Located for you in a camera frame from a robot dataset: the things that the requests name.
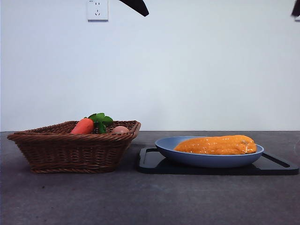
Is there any orange-yellow corn cob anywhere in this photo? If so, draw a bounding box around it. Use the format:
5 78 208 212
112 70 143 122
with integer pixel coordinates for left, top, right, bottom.
173 134 256 156

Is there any blue round plate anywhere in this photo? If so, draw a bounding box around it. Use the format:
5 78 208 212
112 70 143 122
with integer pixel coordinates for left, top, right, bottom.
154 135 265 169

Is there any brown wicker basket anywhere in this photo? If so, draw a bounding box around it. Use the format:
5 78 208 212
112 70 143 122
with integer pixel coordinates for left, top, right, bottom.
7 120 142 174

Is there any brown egg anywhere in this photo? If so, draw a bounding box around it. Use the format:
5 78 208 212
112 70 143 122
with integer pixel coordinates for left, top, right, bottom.
111 126 130 135

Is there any orange carrot with green leaves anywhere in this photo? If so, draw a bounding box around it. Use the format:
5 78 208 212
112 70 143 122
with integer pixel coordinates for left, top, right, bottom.
70 112 114 135

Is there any black flat tray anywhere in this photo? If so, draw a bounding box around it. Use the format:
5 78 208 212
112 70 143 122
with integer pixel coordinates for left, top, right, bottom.
137 147 300 176

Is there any white wall socket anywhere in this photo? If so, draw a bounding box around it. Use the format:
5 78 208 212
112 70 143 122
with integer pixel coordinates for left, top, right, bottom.
88 0 109 23

